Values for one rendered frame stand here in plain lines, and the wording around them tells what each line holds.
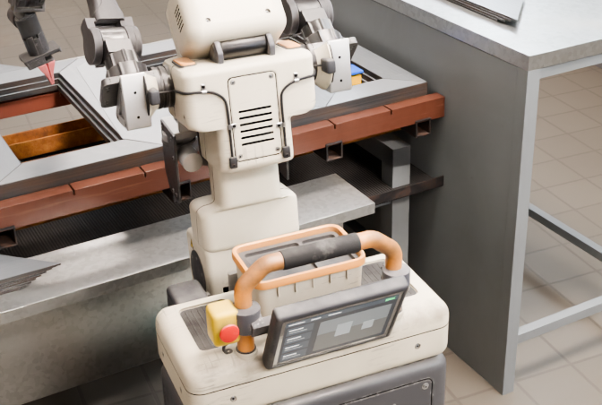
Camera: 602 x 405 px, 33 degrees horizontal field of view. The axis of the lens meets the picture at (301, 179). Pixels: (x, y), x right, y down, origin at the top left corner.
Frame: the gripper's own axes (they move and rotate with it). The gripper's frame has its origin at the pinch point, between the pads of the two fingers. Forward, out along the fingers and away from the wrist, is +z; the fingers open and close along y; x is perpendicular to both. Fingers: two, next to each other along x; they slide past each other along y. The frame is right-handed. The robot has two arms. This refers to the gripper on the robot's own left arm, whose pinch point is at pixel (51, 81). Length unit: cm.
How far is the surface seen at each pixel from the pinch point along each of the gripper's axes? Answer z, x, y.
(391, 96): 29, 39, -79
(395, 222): 69, 38, -72
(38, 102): 16.9, -27.3, 1.6
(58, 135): 22.9, -14.2, 1.9
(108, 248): 24, 48, 10
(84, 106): 11.7, -1.8, -6.1
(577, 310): 101, 77, -106
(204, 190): 47, 10, -28
